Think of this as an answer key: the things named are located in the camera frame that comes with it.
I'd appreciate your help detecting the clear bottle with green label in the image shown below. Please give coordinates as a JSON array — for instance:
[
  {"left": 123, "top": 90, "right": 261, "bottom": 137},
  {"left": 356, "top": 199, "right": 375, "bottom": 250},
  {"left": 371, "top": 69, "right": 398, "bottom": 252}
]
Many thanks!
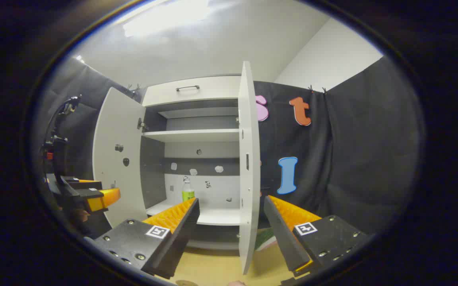
[{"left": 182, "top": 176, "right": 195, "bottom": 202}]

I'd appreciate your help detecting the white cabinet shelf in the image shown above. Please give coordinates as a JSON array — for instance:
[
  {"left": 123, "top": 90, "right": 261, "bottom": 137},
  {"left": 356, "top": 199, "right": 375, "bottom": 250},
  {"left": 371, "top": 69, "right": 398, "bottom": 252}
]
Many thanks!
[{"left": 142, "top": 128, "right": 241, "bottom": 143}]

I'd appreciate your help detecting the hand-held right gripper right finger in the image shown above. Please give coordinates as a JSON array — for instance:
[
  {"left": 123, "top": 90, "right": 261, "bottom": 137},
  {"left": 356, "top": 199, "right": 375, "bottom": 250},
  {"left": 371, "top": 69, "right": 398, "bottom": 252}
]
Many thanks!
[{"left": 264, "top": 195, "right": 369, "bottom": 277}]

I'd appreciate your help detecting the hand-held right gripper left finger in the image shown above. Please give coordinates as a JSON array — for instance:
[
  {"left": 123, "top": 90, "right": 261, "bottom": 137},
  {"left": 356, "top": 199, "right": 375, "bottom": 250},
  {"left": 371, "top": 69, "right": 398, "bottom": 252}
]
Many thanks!
[{"left": 93, "top": 197, "right": 200, "bottom": 279}]

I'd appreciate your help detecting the toy watermelon slice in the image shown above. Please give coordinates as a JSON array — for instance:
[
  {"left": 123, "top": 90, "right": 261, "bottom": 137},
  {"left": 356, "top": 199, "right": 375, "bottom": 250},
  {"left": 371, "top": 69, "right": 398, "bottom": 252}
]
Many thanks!
[{"left": 255, "top": 227, "right": 277, "bottom": 251}]

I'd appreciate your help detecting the black backdrop cloth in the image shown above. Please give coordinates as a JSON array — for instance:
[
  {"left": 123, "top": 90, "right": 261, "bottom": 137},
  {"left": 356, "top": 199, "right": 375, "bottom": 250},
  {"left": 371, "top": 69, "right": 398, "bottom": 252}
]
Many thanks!
[{"left": 34, "top": 56, "right": 424, "bottom": 239}]

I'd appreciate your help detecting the white cabinet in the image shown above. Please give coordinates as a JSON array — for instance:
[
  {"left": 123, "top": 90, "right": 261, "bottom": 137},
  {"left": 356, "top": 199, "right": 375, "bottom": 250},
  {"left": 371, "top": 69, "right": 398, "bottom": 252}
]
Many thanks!
[{"left": 140, "top": 75, "right": 242, "bottom": 251}]

